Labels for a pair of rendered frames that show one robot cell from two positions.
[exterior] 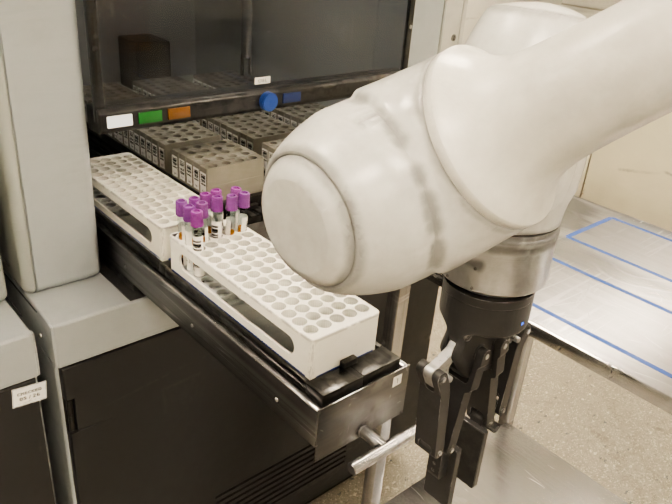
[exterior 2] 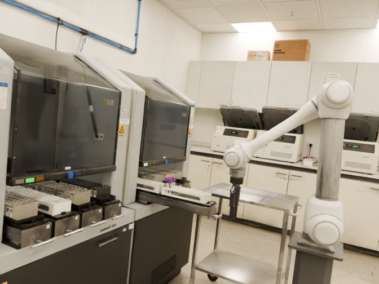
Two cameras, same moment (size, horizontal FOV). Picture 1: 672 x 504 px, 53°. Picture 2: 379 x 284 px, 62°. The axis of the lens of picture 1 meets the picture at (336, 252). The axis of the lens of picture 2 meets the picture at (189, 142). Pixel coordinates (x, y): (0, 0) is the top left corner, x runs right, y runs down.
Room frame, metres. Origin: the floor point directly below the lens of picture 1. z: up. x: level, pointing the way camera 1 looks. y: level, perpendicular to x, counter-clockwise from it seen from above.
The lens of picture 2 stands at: (-1.05, 0.76, 1.28)
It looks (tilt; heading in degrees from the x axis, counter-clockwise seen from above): 4 degrees down; 339
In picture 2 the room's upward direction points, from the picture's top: 6 degrees clockwise
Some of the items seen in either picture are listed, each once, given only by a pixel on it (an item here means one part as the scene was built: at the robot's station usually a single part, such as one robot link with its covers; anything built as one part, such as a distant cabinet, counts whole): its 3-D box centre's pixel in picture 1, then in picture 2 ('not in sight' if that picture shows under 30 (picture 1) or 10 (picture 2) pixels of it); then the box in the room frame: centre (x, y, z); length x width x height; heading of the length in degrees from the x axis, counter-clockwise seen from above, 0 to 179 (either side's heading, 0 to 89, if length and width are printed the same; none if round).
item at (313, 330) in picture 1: (265, 292); (185, 194); (0.71, 0.08, 0.83); 0.30 x 0.10 x 0.06; 43
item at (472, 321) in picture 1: (481, 323); (236, 184); (0.49, -0.13, 0.95); 0.08 x 0.07 x 0.09; 134
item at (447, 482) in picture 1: (441, 469); (232, 212); (0.48, -0.12, 0.80); 0.03 x 0.01 x 0.07; 44
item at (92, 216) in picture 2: not in sight; (46, 202); (0.72, 0.85, 0.78); 0.73 x 0.14 x 0.09; 43
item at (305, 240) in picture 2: not in sight; (317, 237); (0.25, -0.52, 0.73); 0.22 x 0.18 x 0.06; 133
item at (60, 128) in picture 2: not in sight; (40, 105); (0.67, 0.91, 1.28); 0.61 x 0.51 x 0.63; 133
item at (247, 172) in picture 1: (232, 178); (157, 180); (1.04, 0.18, 0.85); 0.12 x 0.02 x 0.06; 134
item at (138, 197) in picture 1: (144, 204); (142, 185); (0.94, 0.30, 0.83); 0.30 x 0.10 x 0.06; 43
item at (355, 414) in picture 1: (207, 283); (166, 198); (0.81, 0.17, 0.78); 0.73 x 0.14 x 0.09; 43
